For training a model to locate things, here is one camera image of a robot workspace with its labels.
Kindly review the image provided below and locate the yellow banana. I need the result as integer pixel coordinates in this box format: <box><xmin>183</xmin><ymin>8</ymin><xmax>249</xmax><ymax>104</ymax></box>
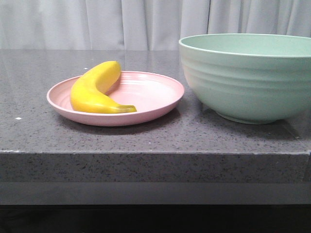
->
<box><xmin>70</xmin><ymin>61</ymin><xmax>137</xmax><ymax>114</ymax></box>

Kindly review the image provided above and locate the pink plate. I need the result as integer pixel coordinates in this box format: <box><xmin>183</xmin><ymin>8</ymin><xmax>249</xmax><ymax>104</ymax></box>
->
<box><xmin>47</xmin><ymin>71</ymin><xmax>185</xmax><ymax>127</ymax></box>

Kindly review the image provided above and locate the green ribbed bowl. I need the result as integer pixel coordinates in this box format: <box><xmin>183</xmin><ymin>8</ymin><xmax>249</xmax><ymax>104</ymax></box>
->
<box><xmin>179</xmin><ymin>33</ymin><xmax>311</xmax><ymax>124</ymax></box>

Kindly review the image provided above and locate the pale grey curtain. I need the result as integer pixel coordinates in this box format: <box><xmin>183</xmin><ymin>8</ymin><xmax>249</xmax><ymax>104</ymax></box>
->
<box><xmin>0</xmin><ymin>0</ymin><xmax>311</xmax><ymax>50</ymax></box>

